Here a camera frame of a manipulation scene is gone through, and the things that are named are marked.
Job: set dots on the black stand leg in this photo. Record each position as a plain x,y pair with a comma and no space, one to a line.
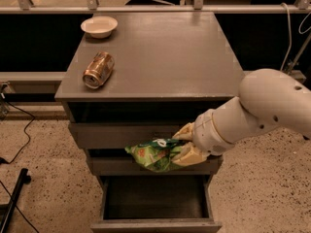
6,210

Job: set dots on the crushed gold soda can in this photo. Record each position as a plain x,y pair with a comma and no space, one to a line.
99,70

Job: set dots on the grey drawer cabinet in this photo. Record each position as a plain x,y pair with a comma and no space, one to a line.
169,68

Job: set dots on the white paper bowl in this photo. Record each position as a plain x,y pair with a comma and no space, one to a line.
99,27

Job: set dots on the metal railing frame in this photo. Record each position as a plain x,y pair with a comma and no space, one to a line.
155,4

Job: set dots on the bottom grey drawer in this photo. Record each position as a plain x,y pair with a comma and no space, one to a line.
156,204

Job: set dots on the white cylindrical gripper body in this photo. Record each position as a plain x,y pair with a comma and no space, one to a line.
207,134

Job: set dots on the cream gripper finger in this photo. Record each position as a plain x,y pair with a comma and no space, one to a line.
189,155
185,133

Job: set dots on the green rice chip bag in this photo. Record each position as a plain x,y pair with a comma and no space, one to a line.
157,155

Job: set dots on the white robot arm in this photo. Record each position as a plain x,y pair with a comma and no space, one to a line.
267,99

